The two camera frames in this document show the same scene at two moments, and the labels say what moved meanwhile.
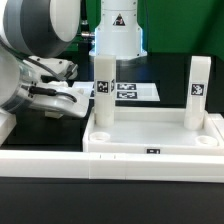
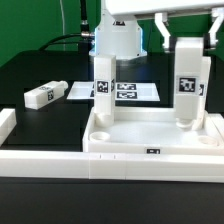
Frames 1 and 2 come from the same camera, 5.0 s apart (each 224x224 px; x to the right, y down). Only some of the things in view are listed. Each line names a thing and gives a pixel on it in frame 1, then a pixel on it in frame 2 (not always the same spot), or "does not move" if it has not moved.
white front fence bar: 104,165 does not move
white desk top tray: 152,130 does not move
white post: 104,89 does not move
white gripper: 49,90 to 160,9
